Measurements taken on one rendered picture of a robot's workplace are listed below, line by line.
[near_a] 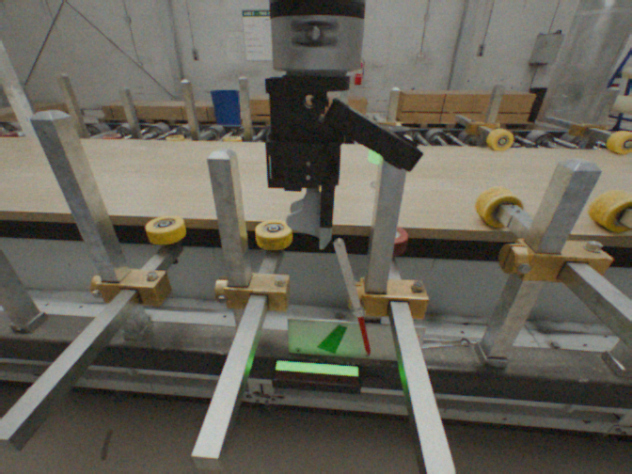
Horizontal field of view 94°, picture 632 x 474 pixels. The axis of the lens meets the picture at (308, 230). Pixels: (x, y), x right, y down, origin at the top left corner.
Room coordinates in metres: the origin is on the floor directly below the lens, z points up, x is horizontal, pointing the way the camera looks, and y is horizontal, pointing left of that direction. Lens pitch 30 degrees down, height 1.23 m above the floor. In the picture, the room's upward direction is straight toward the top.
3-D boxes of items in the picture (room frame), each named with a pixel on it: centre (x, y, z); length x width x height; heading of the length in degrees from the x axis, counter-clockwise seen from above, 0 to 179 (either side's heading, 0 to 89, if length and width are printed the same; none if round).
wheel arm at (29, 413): (0.39, 0.34, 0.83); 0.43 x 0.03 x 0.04; 175
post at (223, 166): (0.44, 0.13, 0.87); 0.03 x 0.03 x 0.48; 85
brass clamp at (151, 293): (0.46, 0.35, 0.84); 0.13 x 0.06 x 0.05; 85
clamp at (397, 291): (0.42, -0.14, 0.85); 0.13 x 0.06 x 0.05; 85
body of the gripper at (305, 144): (0.35, 0.00, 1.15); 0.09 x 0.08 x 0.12; 85
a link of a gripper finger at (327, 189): (0.32, -0.02, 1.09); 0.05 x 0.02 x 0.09; 175
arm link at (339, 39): (0.34, -0.01, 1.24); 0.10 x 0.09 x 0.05; 175
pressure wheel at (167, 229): (0.59, 0.33, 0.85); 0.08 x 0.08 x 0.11
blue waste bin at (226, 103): (6.13, 1.56, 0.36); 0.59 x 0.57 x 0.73; 177
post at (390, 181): (0.42, -0.12, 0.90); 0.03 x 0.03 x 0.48; 85
